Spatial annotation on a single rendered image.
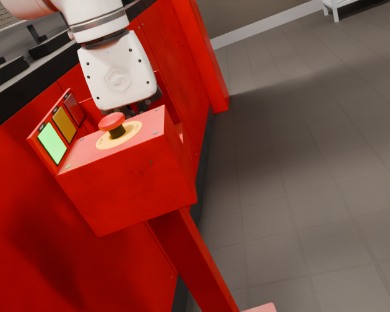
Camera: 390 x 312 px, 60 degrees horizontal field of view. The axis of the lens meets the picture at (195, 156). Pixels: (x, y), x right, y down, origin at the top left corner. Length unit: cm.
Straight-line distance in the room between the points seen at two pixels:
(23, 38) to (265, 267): 102
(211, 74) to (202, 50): 17
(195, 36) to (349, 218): 142
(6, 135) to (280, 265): 92
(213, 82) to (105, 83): 179
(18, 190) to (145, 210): 27
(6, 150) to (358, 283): 98
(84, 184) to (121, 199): 5
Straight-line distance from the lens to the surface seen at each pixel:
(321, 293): 115
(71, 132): 56
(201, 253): 66
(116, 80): 54
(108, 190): 48
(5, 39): 100
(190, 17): 220
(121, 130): 48
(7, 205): 66
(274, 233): 134
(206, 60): 226
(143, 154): 44
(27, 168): 71
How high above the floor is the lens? 95
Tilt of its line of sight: 29 degrees down
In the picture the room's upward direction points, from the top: 24 degrees counter-clockwise
